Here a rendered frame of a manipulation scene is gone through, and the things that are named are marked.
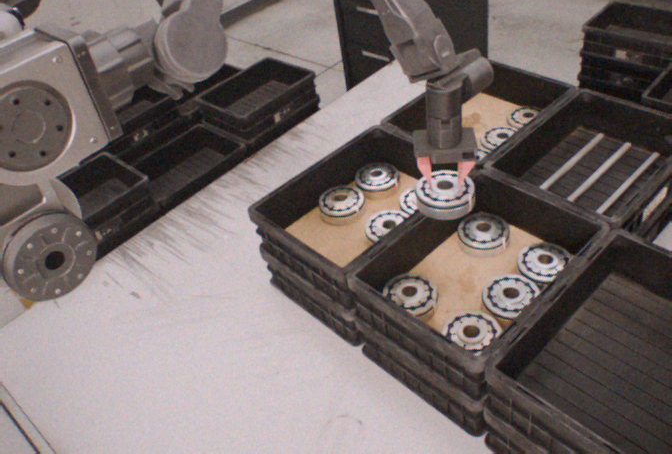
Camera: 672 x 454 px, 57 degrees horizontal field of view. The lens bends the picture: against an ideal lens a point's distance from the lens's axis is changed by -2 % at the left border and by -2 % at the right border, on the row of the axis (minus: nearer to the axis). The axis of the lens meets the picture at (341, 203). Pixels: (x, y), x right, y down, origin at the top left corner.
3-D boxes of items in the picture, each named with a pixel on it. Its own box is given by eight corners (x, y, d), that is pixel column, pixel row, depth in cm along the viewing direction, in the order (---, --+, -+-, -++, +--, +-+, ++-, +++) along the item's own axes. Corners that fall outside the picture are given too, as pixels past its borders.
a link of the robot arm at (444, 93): (417, 79, 96) (448, 88, 93) (444, 62, 100) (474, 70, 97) (419, 117, 101) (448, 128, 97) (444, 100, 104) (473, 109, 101)
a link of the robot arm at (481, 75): (393, 53, 99) (431, 39, 92) (437, 28, 105) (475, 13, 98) (423, 121, 102) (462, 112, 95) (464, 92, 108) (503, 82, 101)
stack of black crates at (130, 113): (132, 231, 256) (91, 141, 228) (97, 206, 274) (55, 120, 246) (207, 181, 277) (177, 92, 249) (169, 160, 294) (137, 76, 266)
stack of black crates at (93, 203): (98, 341, 212) (41, 247, 184) (58, 302, 230) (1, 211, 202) (189, 273, 233) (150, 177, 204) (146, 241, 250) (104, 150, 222)
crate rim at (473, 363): (479, 377, 94) (479, 367, 93) (343, 285, 113) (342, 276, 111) (612, 235, 113) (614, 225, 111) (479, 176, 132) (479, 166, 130)
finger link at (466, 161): (429, 176, 112) (428, 132, 106) (469, 173, 112) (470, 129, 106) (432, 199, 107) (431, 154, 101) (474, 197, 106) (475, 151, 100)
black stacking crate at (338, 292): (350, 318, 119) (342, 277, 112) (257, 251, 137) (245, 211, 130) (478, 210, 138) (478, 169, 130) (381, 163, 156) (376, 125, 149)
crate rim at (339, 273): (343, 285, 113) (341, 275, 111) (246, 218, 131) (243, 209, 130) (479, 176, 132) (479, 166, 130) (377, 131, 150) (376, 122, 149)
